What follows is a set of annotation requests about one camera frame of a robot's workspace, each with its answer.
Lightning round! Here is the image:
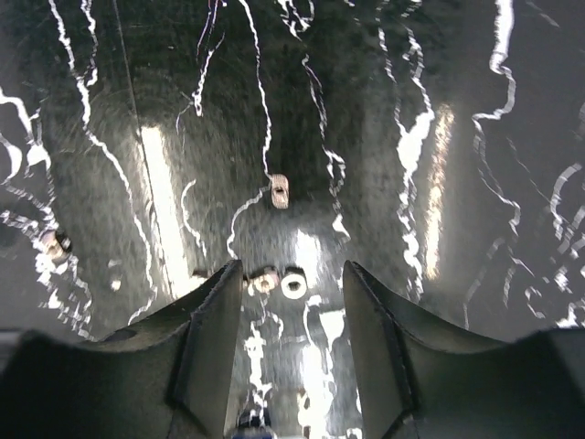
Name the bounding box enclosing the silver hex nut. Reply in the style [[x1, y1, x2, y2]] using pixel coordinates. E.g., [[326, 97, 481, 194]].
[[41, 230, 71, 263], [271, 174, 290, 209], [248, 269, 280, 295], [281, 273, 307, 300]]

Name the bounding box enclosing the silver hex nut far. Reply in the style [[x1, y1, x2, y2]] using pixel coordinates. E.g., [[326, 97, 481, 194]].
[[271, 174, 290, 209]]

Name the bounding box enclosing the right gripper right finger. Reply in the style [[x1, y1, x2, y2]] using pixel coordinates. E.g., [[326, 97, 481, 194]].
[[343, 262, 584, 438]]

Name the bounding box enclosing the black marbled table mat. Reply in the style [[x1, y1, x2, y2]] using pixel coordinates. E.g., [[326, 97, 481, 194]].
[[1, 1, 584, 438]]

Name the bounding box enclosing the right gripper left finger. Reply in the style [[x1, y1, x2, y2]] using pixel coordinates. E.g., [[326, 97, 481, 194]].
[[1, 261, 243, 438]]

